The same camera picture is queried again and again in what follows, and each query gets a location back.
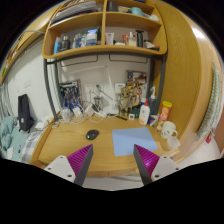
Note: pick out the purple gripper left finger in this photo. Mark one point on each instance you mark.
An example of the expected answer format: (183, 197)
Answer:
(73, 167)

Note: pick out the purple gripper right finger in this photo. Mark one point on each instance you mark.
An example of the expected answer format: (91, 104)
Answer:
(151, 166)

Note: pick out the black computer mouse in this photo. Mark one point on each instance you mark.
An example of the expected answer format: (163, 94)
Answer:
(92, 134)

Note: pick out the blue mouse pad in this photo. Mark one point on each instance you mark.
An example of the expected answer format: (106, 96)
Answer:
(124, 140)

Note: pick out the clear plastic cup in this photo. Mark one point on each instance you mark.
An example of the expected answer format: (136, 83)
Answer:
(173, 143)

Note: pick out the white mug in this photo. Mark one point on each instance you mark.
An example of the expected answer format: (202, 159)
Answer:
(168, 130)

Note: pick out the white glue bottle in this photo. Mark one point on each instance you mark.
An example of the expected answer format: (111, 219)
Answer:
(144, 113)

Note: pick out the white power adapter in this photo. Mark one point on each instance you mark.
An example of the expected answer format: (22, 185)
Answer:
(89, 110)

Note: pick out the blue spray bottle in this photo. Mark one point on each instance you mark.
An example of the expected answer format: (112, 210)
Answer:
(152, 100)

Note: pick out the robot model figure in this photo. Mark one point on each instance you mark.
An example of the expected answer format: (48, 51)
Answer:
(130, 98)

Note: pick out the blue model kit box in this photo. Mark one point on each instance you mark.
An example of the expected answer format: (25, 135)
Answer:
(71, 93)

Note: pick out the teal blanket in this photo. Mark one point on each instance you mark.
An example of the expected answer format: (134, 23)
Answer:
(11, 137)

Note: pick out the black bottle on shelf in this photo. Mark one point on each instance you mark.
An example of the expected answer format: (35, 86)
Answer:
(139, 38)

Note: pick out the white tube on shelf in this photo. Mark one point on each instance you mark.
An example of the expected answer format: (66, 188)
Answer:
(109, 38)

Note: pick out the wooden wall shelf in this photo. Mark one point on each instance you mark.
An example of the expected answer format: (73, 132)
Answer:
(118, 23)

